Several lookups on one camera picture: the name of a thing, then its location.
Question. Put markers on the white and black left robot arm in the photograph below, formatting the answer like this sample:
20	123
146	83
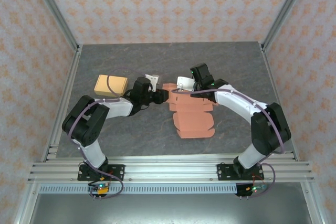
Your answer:
118	107

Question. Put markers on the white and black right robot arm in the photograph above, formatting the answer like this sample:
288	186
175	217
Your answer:
233	103

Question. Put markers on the aluminium table side rail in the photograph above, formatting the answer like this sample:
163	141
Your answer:
67	77
278	77

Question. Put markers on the pink cardboard paper box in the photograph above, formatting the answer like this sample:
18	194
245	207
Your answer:
191	119

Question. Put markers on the small circuit board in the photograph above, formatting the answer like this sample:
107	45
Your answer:
101	188
256	189

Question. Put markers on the grey metal panel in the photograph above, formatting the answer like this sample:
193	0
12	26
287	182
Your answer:
170	208

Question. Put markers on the aluminium mounting rail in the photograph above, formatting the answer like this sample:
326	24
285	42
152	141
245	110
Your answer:
170	171

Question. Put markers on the aluminium frame post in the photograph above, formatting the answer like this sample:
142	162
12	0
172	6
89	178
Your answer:
55	11
286	11

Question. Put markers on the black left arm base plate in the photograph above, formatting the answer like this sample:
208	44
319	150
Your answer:
118	171

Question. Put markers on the yellow cardboard paper box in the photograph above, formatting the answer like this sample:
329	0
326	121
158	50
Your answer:
102	85

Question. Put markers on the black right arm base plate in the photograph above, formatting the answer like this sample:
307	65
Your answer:
225	171

